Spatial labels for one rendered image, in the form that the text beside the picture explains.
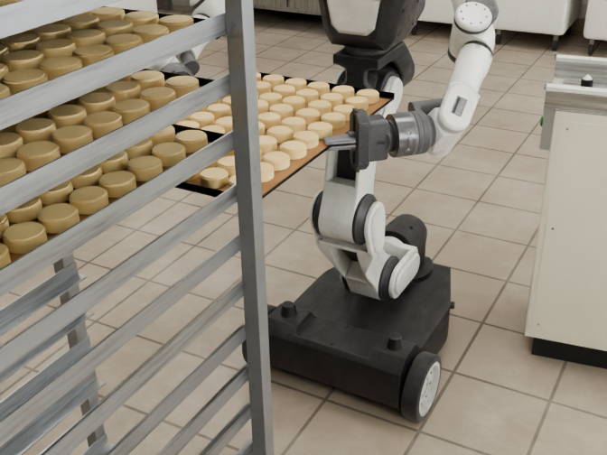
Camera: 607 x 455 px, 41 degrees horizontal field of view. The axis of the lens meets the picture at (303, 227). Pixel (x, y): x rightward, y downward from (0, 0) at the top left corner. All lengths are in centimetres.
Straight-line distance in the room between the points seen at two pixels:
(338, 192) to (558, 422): 93
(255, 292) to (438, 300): 134
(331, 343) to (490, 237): 119
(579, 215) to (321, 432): 97
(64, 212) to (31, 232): 6
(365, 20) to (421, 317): 97
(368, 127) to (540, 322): 123
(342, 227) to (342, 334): 39
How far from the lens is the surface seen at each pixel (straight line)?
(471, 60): 175
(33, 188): 94
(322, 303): 259
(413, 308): 258
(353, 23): 206
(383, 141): 160
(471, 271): 313
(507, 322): 286
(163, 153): 119
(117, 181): 112
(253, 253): 132
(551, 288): 255
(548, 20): 590
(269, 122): 166
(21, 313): 159
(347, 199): 216
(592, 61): 258
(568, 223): 244
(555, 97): 231
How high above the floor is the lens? 161
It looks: 28 degrees down
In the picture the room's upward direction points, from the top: 1 degrees counter-clockwise
